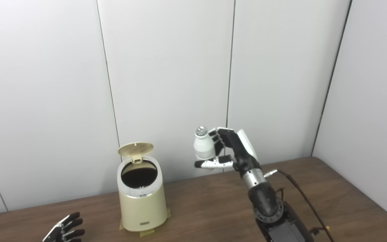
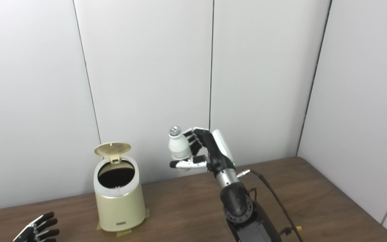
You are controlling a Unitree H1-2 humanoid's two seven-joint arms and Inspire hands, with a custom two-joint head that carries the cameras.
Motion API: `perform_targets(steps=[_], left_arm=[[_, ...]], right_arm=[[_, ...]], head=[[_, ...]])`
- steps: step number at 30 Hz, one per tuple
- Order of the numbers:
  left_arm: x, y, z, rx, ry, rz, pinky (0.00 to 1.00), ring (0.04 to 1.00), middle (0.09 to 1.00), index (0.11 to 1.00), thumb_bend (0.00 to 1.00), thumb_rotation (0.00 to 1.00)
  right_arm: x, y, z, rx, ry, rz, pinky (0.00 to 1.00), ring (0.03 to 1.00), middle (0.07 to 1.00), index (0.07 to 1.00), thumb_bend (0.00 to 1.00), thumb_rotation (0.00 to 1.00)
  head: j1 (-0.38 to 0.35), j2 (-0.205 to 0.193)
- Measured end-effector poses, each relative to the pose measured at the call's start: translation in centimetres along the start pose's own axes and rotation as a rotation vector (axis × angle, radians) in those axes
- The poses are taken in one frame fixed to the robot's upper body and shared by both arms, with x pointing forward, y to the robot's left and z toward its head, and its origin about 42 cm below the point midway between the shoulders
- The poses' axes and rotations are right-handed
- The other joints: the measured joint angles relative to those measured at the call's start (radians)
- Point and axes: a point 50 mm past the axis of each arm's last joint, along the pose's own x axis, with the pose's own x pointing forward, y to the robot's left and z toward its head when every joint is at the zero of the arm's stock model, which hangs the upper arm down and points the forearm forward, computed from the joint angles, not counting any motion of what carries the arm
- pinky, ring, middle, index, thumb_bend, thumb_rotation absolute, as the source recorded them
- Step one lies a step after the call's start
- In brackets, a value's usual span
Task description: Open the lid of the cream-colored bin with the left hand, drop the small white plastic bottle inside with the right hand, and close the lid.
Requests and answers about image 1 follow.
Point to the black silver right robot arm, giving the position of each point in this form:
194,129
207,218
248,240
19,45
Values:
267,205

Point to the yellow masking tape piece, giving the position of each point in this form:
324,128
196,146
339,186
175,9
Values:
121,224
168,213
147,232

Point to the small white plastic bottle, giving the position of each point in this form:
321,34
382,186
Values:
203,146

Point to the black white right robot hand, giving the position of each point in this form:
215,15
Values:
239,151

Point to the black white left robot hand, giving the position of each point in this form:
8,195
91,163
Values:
62,232

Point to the cream-colored round bin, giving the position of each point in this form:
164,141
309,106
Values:
143,210

